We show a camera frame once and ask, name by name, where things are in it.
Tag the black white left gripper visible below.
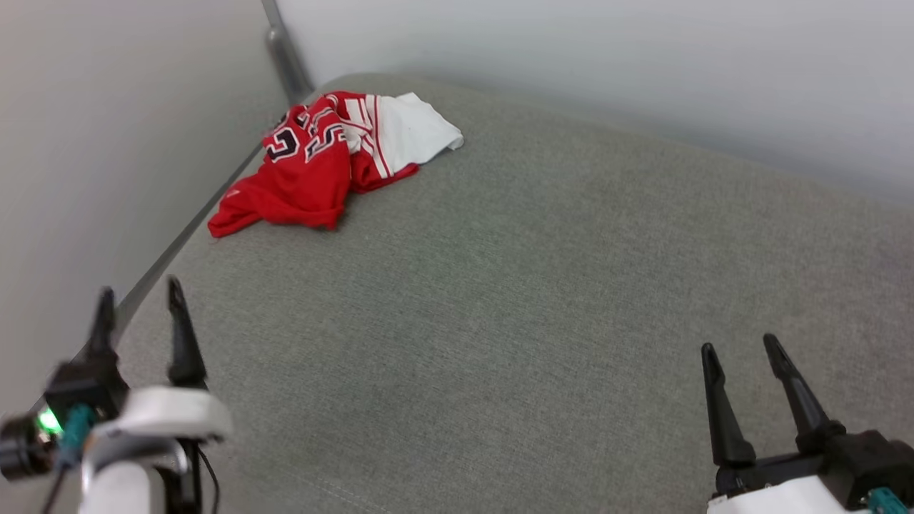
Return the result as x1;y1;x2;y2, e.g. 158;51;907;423
46;276;233;448

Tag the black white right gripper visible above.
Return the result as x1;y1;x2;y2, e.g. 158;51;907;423
701;333;914;514

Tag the red white basketball jersey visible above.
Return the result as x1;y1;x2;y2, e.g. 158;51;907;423
207;90;465;239

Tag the grey fabric sofa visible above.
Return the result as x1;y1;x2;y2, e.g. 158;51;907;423
0;71;914;514

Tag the left arm teal plug cable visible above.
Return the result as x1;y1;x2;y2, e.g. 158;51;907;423
41;404;96;514

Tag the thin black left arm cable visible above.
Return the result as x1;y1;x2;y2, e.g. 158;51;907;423
194;441;221;514

